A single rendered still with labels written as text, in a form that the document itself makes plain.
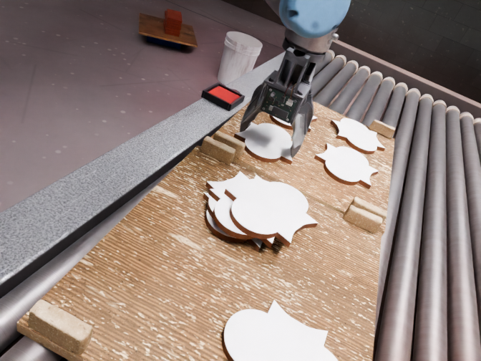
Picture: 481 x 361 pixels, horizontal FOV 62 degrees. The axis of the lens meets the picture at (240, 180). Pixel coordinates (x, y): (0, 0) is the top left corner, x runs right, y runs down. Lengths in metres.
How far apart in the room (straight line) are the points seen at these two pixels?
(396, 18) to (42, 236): 5.38
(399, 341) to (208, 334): 0.26
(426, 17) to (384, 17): 0.49
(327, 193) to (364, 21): 5.02
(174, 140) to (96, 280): 0.35
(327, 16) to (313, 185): 0.35
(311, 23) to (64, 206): 0.38
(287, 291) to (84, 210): 0.29
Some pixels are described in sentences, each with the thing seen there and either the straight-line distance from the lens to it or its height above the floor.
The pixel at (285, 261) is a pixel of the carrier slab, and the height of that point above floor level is 0.94.
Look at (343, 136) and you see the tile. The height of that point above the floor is 0.95.
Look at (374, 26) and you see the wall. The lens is 5.69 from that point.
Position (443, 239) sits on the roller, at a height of 0.92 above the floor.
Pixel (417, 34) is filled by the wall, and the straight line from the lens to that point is 5.73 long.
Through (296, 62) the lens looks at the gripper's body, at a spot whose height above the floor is 1.13.
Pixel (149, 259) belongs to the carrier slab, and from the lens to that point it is 0.50.
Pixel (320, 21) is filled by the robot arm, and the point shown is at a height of 1.23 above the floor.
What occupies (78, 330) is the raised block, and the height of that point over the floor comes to 0.96.
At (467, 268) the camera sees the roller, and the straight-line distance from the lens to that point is 0.81.
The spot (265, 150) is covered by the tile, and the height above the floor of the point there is 0.95.
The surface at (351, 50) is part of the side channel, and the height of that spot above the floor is 0.95.
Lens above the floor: 1.31
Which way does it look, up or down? 35 degrees down
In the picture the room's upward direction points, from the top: 21 degrees clockwise
